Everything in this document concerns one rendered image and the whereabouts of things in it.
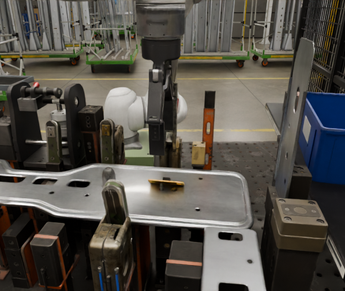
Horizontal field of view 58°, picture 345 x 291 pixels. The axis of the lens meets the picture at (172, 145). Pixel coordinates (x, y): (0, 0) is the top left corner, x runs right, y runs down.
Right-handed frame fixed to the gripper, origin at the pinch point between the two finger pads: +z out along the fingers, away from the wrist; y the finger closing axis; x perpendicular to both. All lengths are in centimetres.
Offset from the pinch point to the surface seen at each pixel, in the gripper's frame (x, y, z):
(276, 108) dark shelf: 35, -58, 10
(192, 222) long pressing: 7.6, 10.7, 13.9
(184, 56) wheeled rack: -55, -676, 85
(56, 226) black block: -19.5, 14.6, 14.5
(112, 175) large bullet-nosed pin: -11.8, 0.7, 10.1
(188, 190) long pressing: 6.0, -0.2, 13.5
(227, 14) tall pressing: 36, -736, -1
